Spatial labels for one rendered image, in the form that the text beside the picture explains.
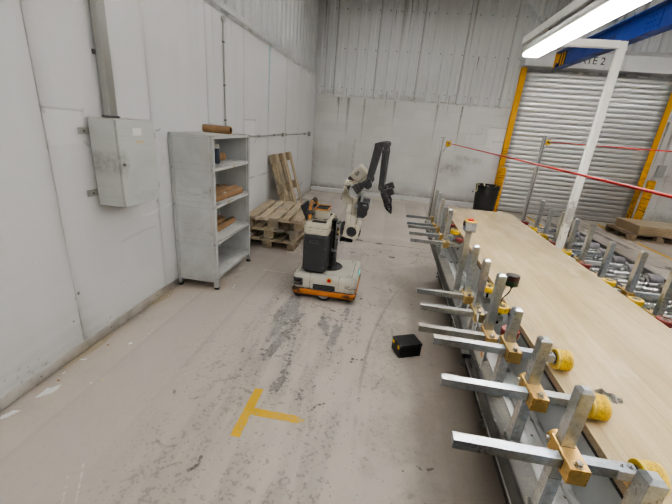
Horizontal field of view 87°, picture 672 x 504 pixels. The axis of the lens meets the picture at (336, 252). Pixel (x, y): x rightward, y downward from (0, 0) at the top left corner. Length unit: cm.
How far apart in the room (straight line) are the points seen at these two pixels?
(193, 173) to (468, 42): 759
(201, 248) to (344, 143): 645
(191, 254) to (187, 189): 67
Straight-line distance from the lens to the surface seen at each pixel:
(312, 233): 349
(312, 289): 367
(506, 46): 997
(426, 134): 954
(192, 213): 376
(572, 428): 121
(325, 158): 969
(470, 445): 114
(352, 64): 972
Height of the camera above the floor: 173
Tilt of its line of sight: 20 degrees down
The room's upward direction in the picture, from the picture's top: 5 degrees clockwise
